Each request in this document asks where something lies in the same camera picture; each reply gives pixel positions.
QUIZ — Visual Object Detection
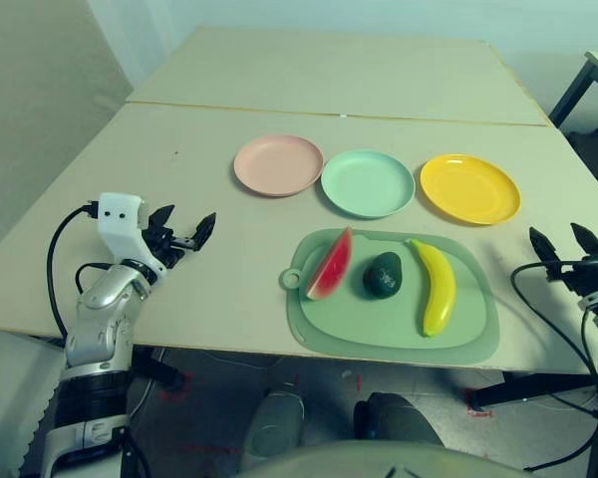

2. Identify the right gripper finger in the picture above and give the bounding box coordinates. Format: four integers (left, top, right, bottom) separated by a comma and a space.
570, 222, 598, 259
529, 226, 560, 264

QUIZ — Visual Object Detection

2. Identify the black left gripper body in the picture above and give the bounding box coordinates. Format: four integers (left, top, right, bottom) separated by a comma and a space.
140, 226, 200, 268

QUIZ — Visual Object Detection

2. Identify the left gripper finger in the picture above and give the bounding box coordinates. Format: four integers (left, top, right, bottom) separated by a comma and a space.
148, 203, 176, 231
192, 212, 218, 250

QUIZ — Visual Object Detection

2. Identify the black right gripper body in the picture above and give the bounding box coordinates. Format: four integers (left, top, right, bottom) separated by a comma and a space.
545, 253, 598, 300

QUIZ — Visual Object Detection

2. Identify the yellow banana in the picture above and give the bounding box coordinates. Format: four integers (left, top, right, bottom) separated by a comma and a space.
409, 238, 456, 339

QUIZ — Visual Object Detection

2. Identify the red watermelon slice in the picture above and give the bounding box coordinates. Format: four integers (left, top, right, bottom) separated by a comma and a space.
305, 226, 354, 302

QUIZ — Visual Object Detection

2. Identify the dark green avocado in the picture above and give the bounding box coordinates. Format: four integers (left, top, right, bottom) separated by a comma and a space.
362, 251, 404, 299

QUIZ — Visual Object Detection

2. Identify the yellow round plate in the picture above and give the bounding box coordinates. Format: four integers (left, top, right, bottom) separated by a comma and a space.
419, 153, 522, 227

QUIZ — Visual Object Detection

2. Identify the pink round plate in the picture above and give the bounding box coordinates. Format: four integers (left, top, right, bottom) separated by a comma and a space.
232, 133, 325, 198

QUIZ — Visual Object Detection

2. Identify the black table leg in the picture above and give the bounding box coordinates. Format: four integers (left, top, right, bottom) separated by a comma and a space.
470, 370, 598, 412
129, 348, 185, 399

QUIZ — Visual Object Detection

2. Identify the mint green round plate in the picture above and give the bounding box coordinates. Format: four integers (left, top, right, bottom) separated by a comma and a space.
320, 148, 416, 221

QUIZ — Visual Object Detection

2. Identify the green cutting board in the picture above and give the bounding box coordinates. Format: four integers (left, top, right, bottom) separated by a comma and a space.
278, 227, 500, 363

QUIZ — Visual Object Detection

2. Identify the grey robot left foot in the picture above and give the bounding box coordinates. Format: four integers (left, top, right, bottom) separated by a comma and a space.
241, 387, 305, 472

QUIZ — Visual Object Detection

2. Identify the grey robot foot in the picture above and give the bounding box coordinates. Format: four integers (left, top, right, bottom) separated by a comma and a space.
241, 387, 305, 472
353, 391, 445, 449

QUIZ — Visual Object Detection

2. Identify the grey robot right foot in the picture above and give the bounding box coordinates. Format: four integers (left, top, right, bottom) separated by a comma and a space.
353, 391, 445, 449

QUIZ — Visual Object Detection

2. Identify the grey robot torso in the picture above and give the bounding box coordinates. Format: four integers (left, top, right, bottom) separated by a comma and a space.
238, 440, 529, 478

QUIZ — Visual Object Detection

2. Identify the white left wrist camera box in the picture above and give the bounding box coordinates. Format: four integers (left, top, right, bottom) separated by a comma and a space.
97, 191, 168, 280

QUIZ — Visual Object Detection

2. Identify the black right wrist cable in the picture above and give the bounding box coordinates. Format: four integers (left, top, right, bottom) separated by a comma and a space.
509, 261, 598, 472

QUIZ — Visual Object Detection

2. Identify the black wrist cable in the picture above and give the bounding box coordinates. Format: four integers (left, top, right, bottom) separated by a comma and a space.
47, 201, 112, 345
509, 261, 598, 472

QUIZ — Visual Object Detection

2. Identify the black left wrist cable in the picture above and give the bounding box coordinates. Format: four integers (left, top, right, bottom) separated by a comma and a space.
47, 201, 112, 345

